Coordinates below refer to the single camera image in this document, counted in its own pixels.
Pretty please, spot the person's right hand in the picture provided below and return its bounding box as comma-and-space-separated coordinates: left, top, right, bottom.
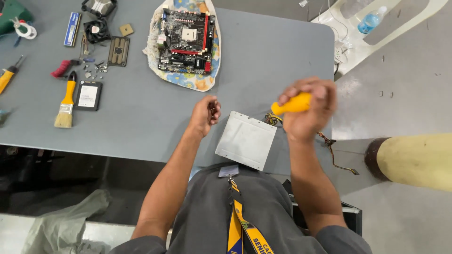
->
278, 77, 338, 142

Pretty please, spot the person's left hand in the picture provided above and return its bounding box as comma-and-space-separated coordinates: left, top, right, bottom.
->
190, 95, 222, 138

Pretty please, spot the yellow handled screwdriver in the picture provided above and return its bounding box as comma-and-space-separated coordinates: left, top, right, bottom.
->
271, 92, 313, 116

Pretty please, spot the grey metal power supply box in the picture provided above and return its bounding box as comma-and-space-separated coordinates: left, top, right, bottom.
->
215, 111, 278, 171

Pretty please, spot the white power strip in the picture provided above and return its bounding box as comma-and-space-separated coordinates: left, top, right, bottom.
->
334, 46, 348, 65

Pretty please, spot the id badge card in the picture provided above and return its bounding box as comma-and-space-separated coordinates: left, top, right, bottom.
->
218, 165, 240, 178

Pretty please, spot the floral cloth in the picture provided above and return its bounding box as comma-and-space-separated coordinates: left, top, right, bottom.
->
143, 0, 222, 92

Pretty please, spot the black red computer motherboard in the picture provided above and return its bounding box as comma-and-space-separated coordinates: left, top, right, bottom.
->
156, 8, 216, 75

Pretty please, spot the white plastic chair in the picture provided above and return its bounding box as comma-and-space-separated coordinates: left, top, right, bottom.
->
311, 0, 450, 76

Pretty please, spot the plastic water bottle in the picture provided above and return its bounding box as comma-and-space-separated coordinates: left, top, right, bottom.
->
357, 6, 387, 35

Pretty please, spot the person's grey shirt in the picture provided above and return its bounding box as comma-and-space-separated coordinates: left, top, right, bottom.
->
108, 163, 373, 254

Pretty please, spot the black computer case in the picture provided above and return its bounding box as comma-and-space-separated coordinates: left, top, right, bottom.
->
282, 179, 363, 237

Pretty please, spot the pile of small screws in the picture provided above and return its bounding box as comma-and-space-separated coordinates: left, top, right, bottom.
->
83, 61, 109, 79

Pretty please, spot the cream brown pillar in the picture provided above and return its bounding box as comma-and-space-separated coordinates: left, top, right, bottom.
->
364, 133, 452, 193

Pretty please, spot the black solid state drive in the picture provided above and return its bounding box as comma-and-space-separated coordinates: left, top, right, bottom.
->
74, 80, 103, 111

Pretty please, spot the black cooling fan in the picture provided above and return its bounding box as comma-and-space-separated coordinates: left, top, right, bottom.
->
83, 17, 112, 44

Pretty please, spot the black heatsink cooler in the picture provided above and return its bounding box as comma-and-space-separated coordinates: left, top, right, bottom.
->
81, 0, 118, 17

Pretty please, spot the blue memory stick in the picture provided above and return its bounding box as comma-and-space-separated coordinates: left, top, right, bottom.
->
64, 12, 82, 47

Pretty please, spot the grey plastic bag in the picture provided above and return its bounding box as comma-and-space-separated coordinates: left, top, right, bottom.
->
20, 189, 113, 254

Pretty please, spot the white tape roll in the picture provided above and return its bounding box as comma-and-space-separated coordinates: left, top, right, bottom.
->
10, 16, 37, 40

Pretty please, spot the yellow black screwdriver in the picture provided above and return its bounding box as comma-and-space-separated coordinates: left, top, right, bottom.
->
0, 55, 25, 95

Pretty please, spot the power supply cable bundle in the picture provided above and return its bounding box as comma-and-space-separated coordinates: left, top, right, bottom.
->
265, 113, 360, 176

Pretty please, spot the black metal bracket plate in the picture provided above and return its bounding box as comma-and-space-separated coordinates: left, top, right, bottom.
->
107, 36, 130, 67

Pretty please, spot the yellow blue lanyard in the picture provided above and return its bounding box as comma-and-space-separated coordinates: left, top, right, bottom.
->
227, 175, 275, 254

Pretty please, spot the yellow handled paint brush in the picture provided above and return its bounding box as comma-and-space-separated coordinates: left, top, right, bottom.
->
54, 71, 77, 128

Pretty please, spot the red black handled tool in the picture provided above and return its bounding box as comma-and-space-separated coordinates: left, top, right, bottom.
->
50, 59, 82, 78

